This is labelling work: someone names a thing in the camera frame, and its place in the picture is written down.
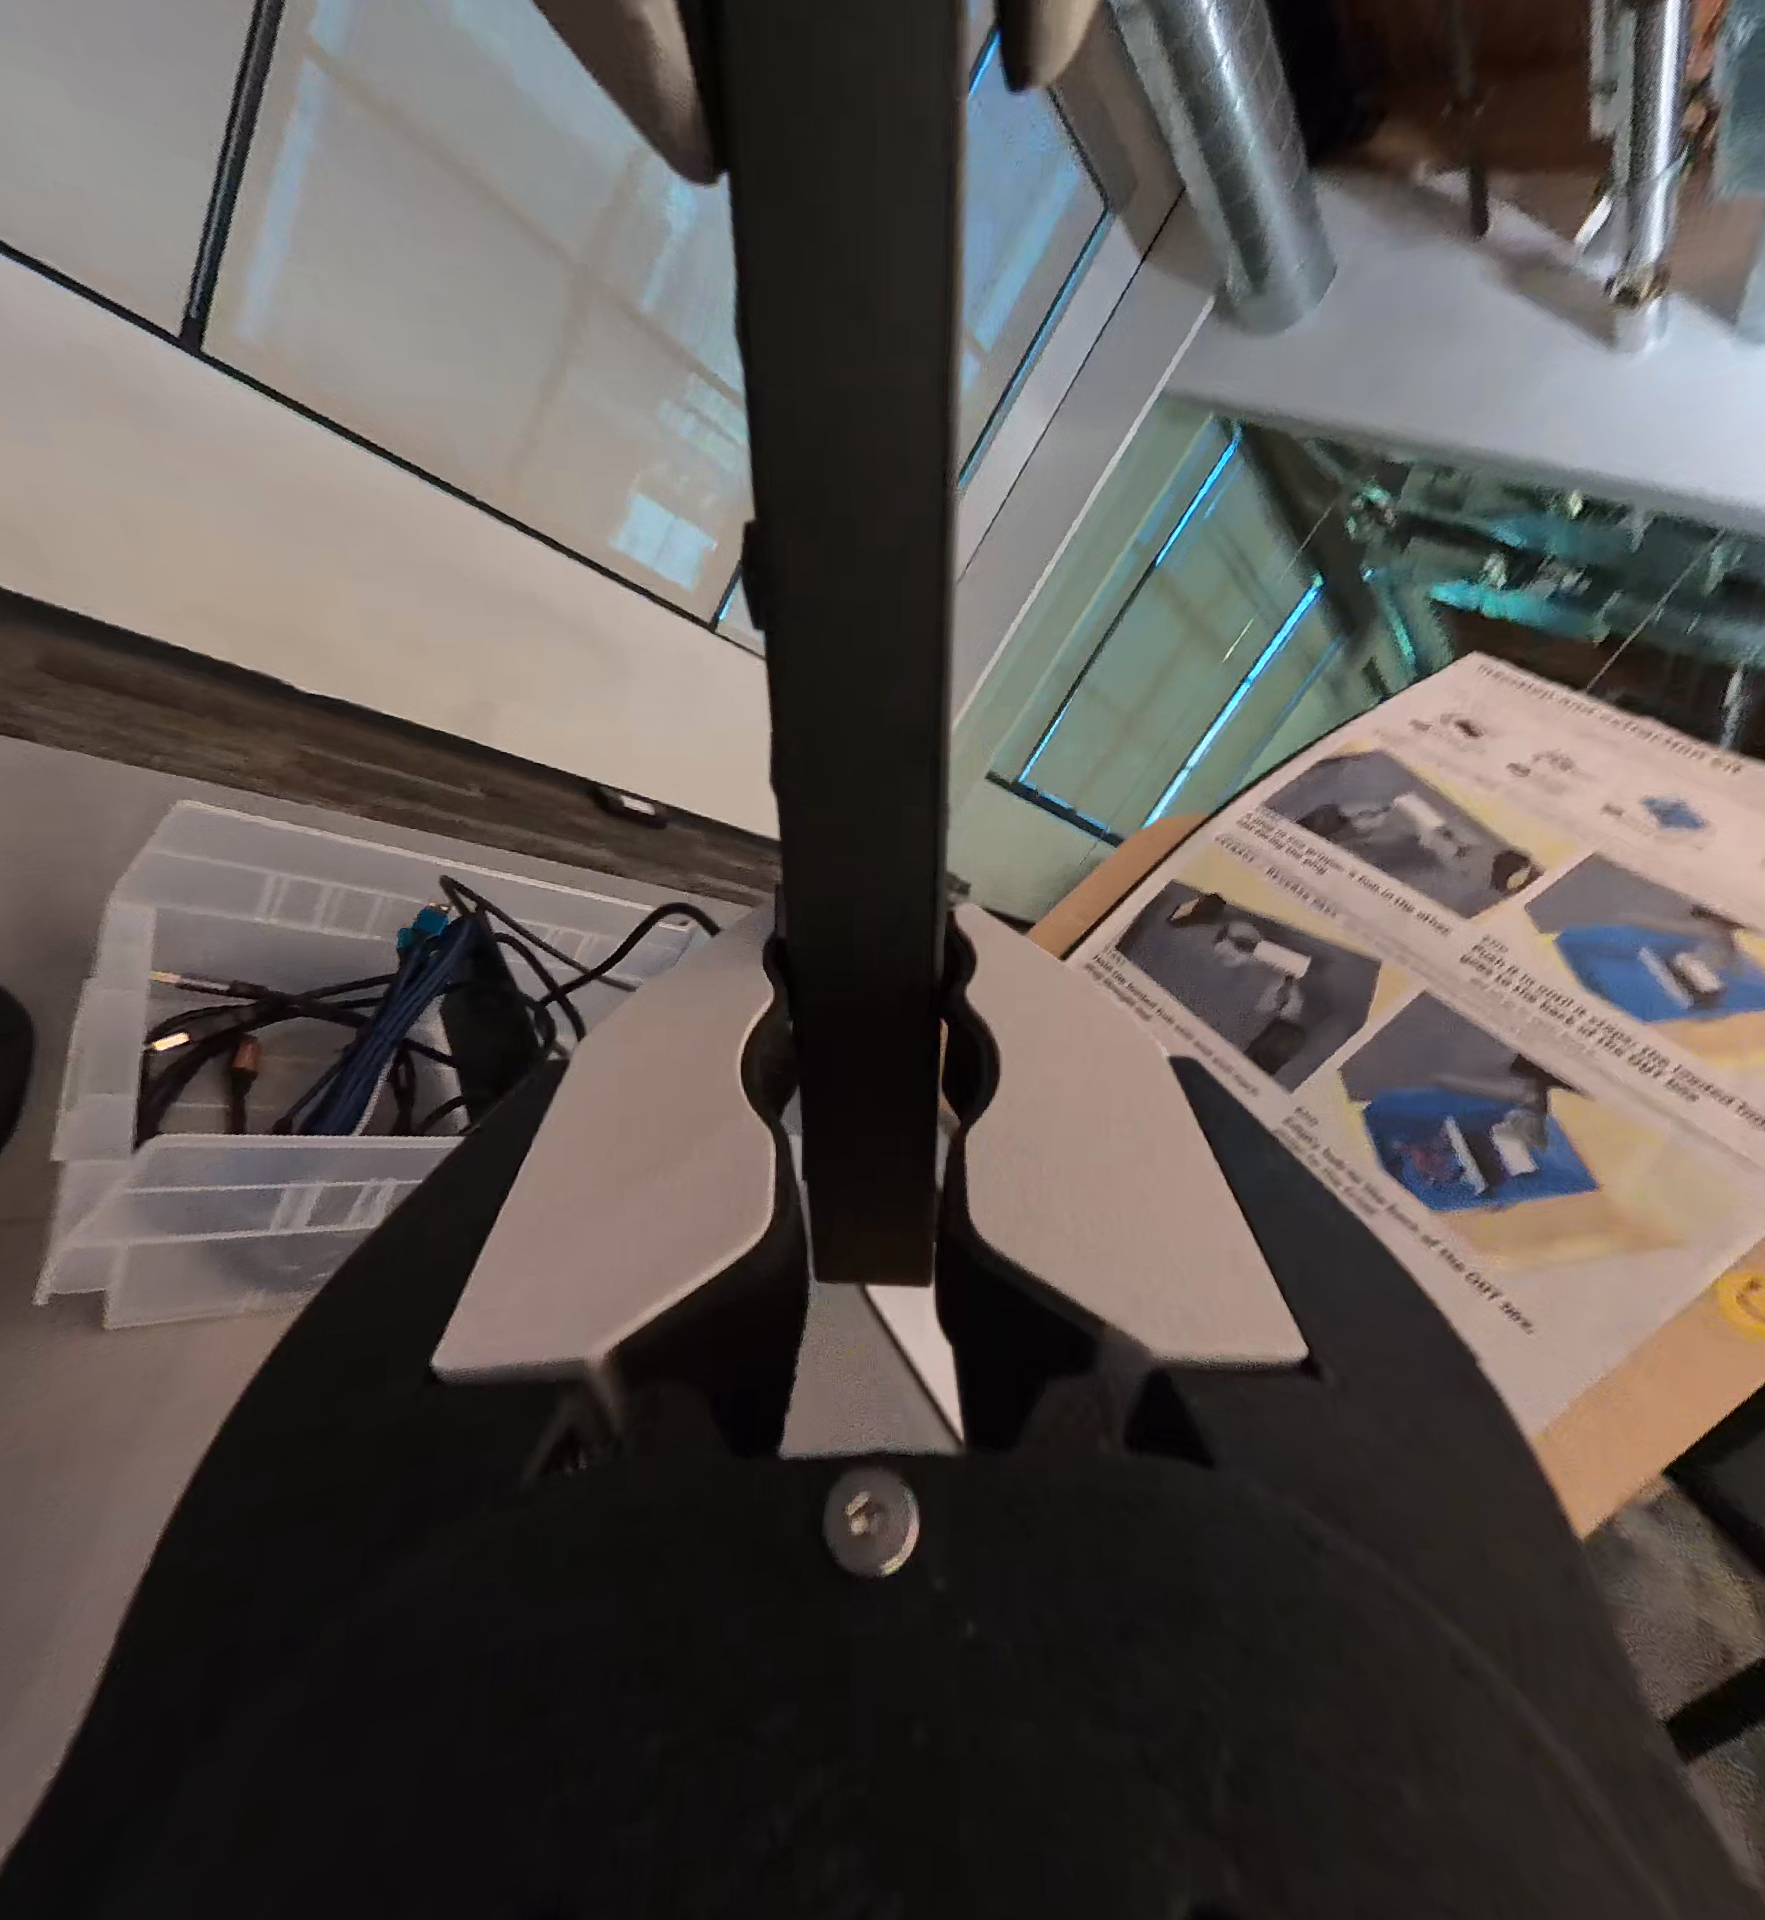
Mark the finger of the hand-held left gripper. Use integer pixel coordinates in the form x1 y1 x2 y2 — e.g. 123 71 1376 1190
979 0 1132 91
539 0 723 187

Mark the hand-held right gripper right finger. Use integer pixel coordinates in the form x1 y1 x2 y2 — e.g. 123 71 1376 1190
943 910 1314 1380

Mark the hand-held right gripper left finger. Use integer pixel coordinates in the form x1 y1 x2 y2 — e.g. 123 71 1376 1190
434 910 816 1387

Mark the bundle of usb cables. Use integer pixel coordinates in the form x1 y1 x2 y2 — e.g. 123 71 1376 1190
139 870 729 1142

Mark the clear plastic bin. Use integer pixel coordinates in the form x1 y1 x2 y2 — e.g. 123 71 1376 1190
37 802 729 1329

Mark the black usb hub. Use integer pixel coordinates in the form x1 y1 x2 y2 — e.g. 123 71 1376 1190
710 0 974 1285

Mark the large glass window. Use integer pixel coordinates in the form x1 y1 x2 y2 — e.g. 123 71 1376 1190
0 0 1108 646

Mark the instruction poster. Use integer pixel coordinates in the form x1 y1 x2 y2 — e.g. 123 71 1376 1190
1079 655 1765 1435

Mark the narrow glass window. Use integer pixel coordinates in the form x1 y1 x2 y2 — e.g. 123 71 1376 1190
988 420 1423 842

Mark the instruction sheet on stand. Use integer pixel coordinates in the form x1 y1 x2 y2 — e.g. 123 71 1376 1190
1033 812 1765 1538

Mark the silver ventilation duct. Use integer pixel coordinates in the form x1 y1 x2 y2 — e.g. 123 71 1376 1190
1108 0 1340 331

